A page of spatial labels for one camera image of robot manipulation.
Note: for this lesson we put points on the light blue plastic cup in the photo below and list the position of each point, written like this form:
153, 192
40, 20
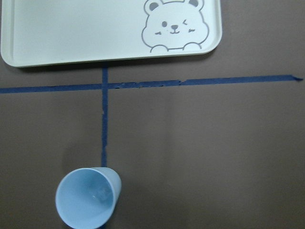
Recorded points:
75, 204

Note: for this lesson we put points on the clear ice cube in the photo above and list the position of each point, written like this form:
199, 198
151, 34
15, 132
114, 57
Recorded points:
101, 193

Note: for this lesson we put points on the white bear serving tray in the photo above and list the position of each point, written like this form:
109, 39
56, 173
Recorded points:
47, 32

